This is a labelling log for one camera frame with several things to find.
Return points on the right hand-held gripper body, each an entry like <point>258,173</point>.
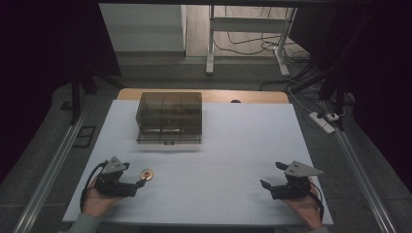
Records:
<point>296,184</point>

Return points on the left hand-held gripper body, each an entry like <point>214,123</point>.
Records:
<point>111,183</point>

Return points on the round gold badge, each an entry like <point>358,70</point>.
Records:
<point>146,174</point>

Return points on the smoked transparent drawer box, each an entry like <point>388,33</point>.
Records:
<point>169,117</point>

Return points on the person's right hand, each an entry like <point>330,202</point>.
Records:
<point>304,208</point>

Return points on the person's left hand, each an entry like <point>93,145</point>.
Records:
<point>97,204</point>

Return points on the white table mat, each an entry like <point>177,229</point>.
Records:
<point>226,161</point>

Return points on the white power strip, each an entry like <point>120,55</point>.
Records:
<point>321,122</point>

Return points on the black table grommet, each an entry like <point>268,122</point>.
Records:
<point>235,101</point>

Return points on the black stand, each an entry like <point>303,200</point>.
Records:
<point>338,90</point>
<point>76,97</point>

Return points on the wooden table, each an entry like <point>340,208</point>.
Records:
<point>220,96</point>

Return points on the white cabinet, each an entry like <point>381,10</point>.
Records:
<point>142,27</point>

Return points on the black floor frame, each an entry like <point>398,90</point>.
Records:
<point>85,136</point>

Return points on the metal floor rail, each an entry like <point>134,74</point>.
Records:
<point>361,174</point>
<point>48,176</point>

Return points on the white metal desk frame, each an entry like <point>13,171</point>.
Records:
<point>247,24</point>

